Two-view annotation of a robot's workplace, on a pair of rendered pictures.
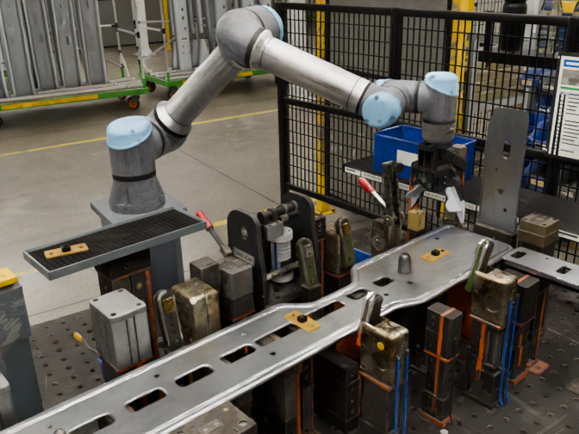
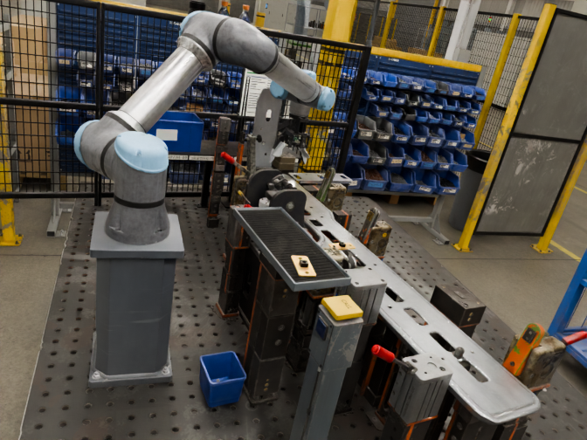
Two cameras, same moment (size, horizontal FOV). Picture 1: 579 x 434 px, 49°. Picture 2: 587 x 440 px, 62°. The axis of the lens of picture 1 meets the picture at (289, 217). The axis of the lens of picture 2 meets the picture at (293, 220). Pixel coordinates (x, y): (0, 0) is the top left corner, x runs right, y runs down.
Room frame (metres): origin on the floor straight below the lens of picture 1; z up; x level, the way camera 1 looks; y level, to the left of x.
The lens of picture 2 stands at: (1.07, 1.38, 1.66)
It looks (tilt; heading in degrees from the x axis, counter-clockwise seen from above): 23 degrees down; 281
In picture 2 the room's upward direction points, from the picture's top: 11 degrees clockwise
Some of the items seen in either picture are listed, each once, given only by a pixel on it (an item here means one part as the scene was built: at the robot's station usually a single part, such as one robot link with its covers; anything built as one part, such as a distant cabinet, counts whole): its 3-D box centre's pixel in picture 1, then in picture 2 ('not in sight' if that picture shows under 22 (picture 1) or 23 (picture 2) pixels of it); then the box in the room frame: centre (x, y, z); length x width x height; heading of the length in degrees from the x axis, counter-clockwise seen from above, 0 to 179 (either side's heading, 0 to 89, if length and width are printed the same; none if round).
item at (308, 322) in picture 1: (301, 319); (341, 244); (1.16, -0.02, 1.01); 0.08 x 0.04 x 0.01; 41
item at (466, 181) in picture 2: not in sight; (480, 193); (0.24, -3.36, 0.36); 0.50 x 0.50 x 0.73
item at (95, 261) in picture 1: (119, 238); (286, 243); (1.27, 0.37, 1.16); 0.37 x 0.14 x 0.02; 131
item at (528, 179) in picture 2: not in sight; (543, 143); (-0.05, -3.01, 1.00); 1.04 x 0.14 x 2.00; 32
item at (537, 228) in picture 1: (532, 279); (278, 191); (1.55, -0.66, 0.88); 0.08 x 0.08 x 0.36; 41
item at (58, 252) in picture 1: (65, 249); (303, 264); (1.20, 0.47, 1.17); 0.08 x 0.04 x 0.01; 118
